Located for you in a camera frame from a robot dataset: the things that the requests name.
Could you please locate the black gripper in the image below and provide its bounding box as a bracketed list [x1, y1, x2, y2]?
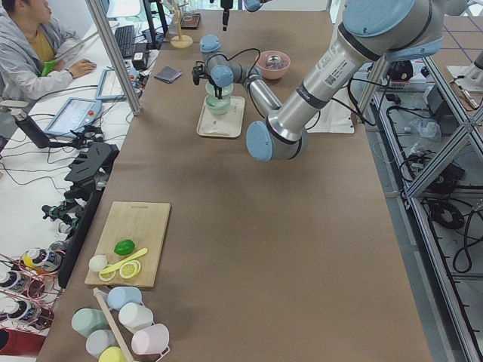
[192, 62, 223, 100]
[220, 0, 234, 31]

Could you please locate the green bowl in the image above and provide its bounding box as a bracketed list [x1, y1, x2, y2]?
[205, 82, 233, 99]
[205, 95, 231, 115]

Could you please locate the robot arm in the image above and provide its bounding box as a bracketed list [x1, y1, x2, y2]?
[220, 0, 270, 32]
[192, 0, 446, 161]

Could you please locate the cream serving tray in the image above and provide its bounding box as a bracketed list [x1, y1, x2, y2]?
[196, 96, 245, 139]

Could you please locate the grey folded cloth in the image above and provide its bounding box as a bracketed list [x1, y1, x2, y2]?
[154, 66, 183, 84]

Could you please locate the wooden mug tree stand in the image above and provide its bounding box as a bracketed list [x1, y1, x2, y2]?
[167, 0, 193, 49]

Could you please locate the pink bowl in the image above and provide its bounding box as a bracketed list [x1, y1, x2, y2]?
[256, 51, 291, 80]

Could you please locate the black keyboard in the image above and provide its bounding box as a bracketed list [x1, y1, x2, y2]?
[114, 25, 135, 59]

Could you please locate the far teach pendant tablet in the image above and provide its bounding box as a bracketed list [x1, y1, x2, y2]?
[95, 69, 125, 101]

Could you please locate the teach pendant tablet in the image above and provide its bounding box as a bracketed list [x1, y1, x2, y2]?
[44, 97, 102, 139]
[95, 69, 125, 101]

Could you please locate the near teach pendant tablet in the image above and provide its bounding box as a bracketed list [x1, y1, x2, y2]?
[44, 97, 102, 139]

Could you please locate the yellow plastic knife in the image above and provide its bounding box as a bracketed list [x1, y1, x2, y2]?
[100, 247, 149, 274]

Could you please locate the green lime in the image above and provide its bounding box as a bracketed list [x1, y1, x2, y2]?
[114, 239, 136, 256]

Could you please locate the seated person grey jacket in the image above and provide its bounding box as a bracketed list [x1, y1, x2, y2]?
[1, 1, 97, 103]

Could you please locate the wooden cutting board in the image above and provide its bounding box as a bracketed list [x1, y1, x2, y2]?
[85, 201, 171, 289]

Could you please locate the black water bottle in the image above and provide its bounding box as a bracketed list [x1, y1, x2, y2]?
[10, 109, 51, 149]

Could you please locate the lemon slice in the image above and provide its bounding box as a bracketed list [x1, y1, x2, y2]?
[98, 270, 117, 282]
[119, 259, 141, 279]

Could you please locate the blue mug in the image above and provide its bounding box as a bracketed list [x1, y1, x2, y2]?
[107, 287, 143, 311]

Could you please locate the white mug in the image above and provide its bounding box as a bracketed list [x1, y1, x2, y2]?
[118, 302, 154, 333]

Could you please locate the yellow cap bottle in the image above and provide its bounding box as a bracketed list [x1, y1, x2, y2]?
[24, 248, 62, 272]

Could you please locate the pink mug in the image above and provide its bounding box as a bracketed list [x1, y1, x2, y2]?
[131, 324, 170, 356]

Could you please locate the green mug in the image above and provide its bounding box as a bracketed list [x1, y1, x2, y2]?
[71, 308, 109, 338]

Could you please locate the grey mug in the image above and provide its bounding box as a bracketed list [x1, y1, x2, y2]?
[85, 330, 117, 359]

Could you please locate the wooden mug rack rod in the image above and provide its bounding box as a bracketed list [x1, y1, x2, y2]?
[93, 288, 135, 362]

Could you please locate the yellow mug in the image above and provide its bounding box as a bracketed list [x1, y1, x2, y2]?
[98, 346, 127, 362]

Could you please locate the aluminium frame post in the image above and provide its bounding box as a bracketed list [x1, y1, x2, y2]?
[85, 0, 141, 116]

